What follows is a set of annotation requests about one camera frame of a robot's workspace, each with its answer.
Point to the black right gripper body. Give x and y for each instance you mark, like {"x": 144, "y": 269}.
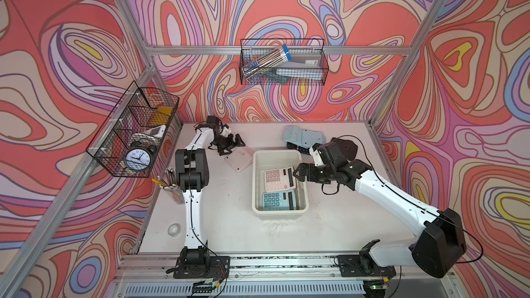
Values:
{"x": 321, "y": 174}

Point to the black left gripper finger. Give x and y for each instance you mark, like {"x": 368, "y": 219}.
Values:
{"x": 226, "y": 151}
{"x": 238, "y": 141}

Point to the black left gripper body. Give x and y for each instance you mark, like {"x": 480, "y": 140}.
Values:
{"x": 222, "y": 143}

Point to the pink calculator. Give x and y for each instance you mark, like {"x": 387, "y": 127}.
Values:
{"x": 240, "y": 158}

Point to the pink calculator face up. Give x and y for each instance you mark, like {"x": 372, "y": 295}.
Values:
{"x": 279, "y": 179}

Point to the white plastic storage box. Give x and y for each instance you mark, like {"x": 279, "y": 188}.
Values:
{"x": 271, "y": 159}

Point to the light blue calculator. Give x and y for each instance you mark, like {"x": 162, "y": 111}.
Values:
{"x": 303, "y": 137}
{"x": 280, "y": 201}

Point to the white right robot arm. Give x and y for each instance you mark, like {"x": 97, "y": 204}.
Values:
{"x": 438, "y": 240}

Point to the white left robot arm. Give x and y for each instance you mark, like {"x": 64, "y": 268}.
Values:
{"x": 192, "y": 176}

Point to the black calculator under blue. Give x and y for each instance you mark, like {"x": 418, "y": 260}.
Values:
{"x": 302, "y": 149}

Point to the light blue calculator upside down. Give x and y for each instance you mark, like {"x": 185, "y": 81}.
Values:
{"x": 303, "y": 137}

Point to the black calculator upside down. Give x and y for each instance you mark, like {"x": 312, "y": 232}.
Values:
{"x": 348, "y": 148}

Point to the grey white box in basket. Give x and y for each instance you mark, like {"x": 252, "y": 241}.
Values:
{"x": 302, "y": 66}

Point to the white device in basket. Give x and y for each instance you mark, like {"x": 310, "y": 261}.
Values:
{"x": 156, "y": 132}

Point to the clear pen cup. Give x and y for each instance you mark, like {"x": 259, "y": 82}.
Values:
{"x": 167, "y": 182}

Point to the yellow item in basket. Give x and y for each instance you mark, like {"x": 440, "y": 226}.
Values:
{"x": 160, "y": 116}

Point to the clear tube of pencils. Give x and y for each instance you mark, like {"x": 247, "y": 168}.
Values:
{"x": 258, "y": 65}

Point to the black alarm clock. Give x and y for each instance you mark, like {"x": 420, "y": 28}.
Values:
{"x": 140, "y": 157}

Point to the clear tape roll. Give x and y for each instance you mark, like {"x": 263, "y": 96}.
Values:
{"x": 174, "y": 230}

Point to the green circuit board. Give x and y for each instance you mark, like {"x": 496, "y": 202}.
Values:
{"x": 203, "y": 287}

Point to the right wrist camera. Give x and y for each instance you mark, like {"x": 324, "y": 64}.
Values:
{"x": 317, "y": 159}

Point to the black wire basket back wall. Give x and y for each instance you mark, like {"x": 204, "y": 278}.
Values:
{"x": 296, "y": 46}

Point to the black wire basket wall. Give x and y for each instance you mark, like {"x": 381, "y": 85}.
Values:
{"x": 125, "y": 125}
{"x": 296, "y": 46}

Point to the black wire basket left wall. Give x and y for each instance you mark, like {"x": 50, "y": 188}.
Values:
{"x": 125, "y": 125}

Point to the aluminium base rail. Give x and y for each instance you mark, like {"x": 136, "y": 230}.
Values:
{"x": 279, "y": 274}

